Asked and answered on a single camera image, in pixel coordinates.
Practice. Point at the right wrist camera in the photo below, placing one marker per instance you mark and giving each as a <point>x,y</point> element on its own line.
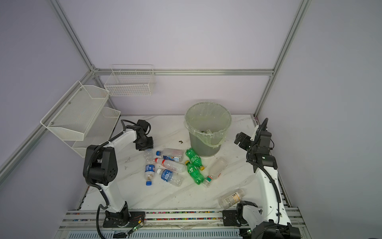
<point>261,133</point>

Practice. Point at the clear bottle blue cap sideways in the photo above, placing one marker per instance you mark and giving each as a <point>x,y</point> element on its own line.
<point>171,154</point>

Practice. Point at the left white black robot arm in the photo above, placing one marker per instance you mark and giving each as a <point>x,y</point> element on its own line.
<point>100,167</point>

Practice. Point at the translucent green bin liner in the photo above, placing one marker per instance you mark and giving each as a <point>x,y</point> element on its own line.
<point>209,119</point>

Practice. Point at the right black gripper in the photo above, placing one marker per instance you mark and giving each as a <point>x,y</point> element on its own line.
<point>244,137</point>

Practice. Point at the grey mesh waste bin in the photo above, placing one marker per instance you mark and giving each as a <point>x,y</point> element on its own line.
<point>208,131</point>

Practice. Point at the upper white mesh shelf basket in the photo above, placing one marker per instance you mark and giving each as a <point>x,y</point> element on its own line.
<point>73,116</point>

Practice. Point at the aluminium front rail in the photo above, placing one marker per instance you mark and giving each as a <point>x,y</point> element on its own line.
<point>158,224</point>

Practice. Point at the green bottle lower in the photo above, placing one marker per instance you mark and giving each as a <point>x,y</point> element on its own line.
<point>194,172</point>

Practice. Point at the green bottle upper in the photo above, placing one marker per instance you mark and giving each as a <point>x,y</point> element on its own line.
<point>195,159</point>

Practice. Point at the clear bottle blue label angled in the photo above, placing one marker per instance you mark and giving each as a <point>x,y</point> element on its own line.
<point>171,177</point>

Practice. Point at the clear bottle red white label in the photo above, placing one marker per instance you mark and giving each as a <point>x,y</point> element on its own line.
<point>171,165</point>

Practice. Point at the white wire wall basket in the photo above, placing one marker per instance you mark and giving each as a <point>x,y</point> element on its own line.
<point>131,80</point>

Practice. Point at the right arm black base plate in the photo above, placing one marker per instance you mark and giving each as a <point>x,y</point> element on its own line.
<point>230,218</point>

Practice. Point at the clear bottle green red cap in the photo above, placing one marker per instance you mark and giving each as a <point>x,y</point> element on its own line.
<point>215,171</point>

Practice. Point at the clear bottle blue cap lower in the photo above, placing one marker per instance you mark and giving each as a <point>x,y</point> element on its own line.
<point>149,173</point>

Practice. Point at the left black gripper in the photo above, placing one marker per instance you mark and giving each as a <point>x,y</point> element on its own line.
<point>149,146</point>

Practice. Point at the clear bottle white label front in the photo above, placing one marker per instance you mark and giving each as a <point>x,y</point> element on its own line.
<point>231,198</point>

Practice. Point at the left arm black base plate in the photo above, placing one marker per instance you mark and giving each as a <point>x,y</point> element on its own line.
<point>119,220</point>

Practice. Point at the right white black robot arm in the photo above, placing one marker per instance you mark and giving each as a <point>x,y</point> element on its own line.
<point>270,220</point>

